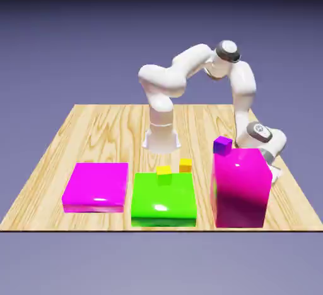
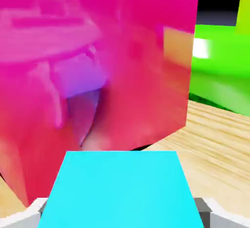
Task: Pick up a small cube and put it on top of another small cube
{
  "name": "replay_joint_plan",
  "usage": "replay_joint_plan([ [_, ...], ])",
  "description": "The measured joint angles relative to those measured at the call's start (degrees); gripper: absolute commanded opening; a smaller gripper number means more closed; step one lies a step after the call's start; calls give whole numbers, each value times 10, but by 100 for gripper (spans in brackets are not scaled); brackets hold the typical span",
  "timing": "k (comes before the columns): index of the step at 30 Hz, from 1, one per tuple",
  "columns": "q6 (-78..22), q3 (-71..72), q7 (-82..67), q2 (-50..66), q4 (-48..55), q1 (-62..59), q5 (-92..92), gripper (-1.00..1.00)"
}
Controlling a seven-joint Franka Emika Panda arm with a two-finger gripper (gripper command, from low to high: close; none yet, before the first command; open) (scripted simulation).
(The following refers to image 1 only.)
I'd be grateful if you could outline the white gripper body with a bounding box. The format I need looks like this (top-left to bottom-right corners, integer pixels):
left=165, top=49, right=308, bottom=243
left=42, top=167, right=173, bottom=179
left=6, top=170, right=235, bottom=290
left=267, top=164, right=283, bottom=185

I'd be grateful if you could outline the small purple cube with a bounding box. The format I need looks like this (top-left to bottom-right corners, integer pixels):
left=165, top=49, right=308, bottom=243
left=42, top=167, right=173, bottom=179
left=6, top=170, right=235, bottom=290
left=213, top=135, right=233, bottom=157

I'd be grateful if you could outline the small orange cube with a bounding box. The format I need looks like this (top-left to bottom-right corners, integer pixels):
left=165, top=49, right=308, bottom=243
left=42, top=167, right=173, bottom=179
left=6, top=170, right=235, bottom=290
left=179, top=158, right=193, bottom=174

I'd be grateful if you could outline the small yellow cube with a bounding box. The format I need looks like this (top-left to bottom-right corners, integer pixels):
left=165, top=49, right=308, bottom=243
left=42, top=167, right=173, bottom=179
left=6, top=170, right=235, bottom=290
left=156, top=165, right=173, bottom=188

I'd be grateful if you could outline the large tall magenta box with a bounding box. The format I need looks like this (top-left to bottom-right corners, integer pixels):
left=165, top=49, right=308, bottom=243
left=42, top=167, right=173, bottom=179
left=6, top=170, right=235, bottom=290
left=210, top=147, right=273, bottom=229

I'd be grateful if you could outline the large green box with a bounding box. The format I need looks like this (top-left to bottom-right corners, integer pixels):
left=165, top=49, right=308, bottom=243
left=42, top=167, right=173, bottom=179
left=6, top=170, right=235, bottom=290
left=131, top=172, right=197, bottom=227

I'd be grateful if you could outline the large flat magenta box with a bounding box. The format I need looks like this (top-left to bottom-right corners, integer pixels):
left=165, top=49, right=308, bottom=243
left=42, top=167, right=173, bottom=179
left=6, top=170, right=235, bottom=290
left=61, top=162, right=129, bottom=214

